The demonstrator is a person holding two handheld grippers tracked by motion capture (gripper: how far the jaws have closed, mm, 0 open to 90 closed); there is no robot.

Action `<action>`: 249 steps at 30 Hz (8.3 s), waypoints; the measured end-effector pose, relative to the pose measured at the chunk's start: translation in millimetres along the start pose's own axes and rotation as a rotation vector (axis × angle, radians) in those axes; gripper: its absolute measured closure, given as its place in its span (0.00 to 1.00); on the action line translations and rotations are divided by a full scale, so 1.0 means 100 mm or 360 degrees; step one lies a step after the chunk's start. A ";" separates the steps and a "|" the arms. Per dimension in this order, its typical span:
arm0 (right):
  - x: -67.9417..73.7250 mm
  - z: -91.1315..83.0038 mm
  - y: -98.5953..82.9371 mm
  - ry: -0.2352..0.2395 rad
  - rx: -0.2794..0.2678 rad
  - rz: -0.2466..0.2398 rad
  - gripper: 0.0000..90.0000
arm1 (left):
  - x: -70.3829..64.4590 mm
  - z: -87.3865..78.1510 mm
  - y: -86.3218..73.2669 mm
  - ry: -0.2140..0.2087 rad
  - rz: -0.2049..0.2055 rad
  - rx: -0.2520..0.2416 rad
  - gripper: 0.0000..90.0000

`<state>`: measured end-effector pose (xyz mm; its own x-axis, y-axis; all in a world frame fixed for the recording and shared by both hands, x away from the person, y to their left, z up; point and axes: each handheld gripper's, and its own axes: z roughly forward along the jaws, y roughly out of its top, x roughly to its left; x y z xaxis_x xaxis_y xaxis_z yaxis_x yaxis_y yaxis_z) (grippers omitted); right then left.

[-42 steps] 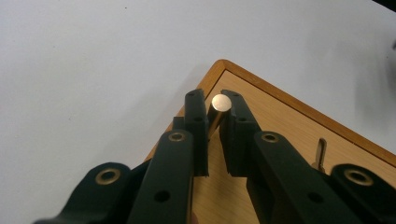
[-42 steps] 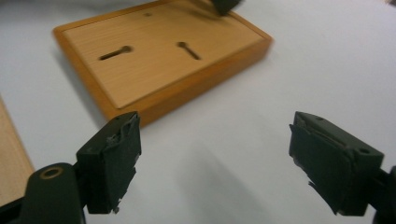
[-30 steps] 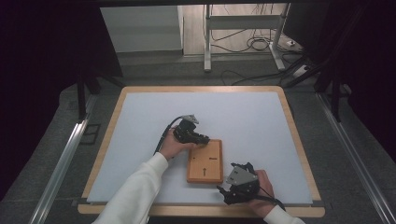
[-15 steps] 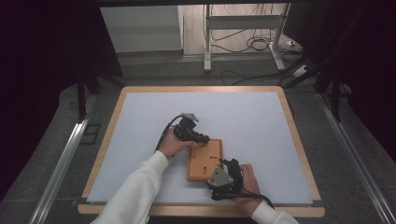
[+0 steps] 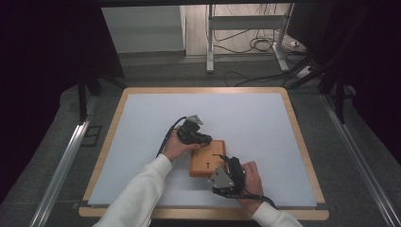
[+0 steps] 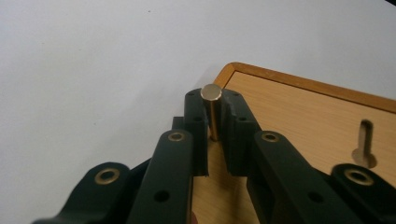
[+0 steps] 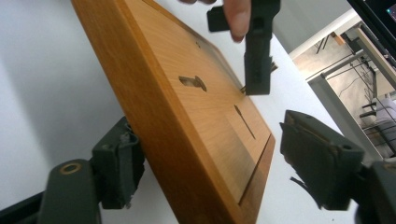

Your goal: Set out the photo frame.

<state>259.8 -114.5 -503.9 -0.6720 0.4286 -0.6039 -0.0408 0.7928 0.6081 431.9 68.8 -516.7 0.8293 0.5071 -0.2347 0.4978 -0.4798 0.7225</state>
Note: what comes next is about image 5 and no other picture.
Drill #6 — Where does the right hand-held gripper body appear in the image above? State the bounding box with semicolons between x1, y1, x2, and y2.
206;157;247;199

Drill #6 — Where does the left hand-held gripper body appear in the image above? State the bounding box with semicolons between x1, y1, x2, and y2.
176;113;206;146

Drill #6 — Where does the orange wooden board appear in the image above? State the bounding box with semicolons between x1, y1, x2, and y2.
188;139;228;179

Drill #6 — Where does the person's right hand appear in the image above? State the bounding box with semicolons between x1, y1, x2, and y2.
237;160;265;216

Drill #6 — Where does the person's left hand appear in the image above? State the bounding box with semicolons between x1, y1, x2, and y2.
162;125;201;164

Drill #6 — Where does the pale grey table mat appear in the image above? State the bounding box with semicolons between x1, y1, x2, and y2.
87;92;318;208

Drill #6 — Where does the black floor grille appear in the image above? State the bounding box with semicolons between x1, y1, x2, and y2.
79;125;103;148

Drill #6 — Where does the black metal stand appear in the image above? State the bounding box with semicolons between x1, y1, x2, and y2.
317;61;348;125
76;71;128;125

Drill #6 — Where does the white panel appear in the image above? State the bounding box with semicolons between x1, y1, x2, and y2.
100;5;187;55

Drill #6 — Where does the white power strip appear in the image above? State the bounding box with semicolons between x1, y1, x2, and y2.
296;64;314;80

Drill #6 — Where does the dark curtain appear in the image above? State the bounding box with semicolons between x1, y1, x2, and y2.
285;0;401;159
0;0;125;204

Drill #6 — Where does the left hand-held gripper black cable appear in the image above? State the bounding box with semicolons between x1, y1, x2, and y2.
155;115;189;159

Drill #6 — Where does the hand-held gripper black cable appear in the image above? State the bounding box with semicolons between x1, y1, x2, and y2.
212;187;277;210
155;115;189;159

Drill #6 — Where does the right hand-held gripper black cable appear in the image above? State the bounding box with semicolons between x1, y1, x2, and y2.
212;187;277;210

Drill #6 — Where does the long black floor cable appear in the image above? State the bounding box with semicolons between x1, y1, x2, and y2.
223;56;311;88

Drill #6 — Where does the white metal desk frame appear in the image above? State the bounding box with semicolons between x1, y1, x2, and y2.
205;3;295;75

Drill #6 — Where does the black floor cable tangle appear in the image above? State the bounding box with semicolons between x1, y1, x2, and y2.
213;3;287;55

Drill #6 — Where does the aluminium rail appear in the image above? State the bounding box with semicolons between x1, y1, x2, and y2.
319;94;401;227
28;96;99;227

